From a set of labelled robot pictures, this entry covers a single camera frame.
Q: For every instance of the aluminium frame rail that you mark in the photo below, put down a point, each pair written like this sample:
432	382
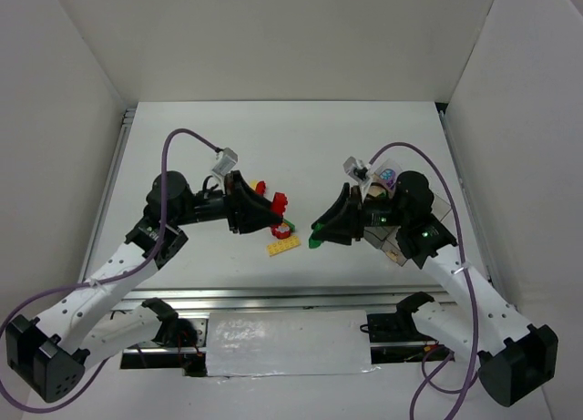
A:
370	298

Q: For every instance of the green lego half of block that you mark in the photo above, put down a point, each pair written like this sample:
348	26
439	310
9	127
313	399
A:
313	242

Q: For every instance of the yellow long lego plate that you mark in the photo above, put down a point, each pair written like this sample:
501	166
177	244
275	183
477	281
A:
281	246

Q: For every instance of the red flower lego piece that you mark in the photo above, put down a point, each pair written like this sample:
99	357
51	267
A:
281	232

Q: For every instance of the foil covered panel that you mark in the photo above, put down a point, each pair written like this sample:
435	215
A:
258	344

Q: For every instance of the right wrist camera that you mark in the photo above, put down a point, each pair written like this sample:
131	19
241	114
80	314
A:
359	171

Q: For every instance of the red studded lego brick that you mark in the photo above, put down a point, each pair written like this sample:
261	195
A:
261	188

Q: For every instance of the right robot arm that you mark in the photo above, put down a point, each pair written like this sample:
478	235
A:
512	357

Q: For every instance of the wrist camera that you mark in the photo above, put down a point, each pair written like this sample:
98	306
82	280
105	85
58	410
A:
226	160
359	171

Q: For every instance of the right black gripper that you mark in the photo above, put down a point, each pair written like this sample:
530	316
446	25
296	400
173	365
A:
356	215

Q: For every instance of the green lego plate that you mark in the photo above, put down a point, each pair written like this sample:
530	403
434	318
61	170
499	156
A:
290	225

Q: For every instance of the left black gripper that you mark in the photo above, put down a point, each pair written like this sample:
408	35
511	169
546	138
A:
232	203

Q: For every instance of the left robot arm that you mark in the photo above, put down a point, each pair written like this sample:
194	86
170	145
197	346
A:
53	350

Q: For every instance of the clear compartment container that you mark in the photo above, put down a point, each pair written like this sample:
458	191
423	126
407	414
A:
420	234

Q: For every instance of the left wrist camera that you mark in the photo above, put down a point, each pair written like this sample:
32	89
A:
226	160

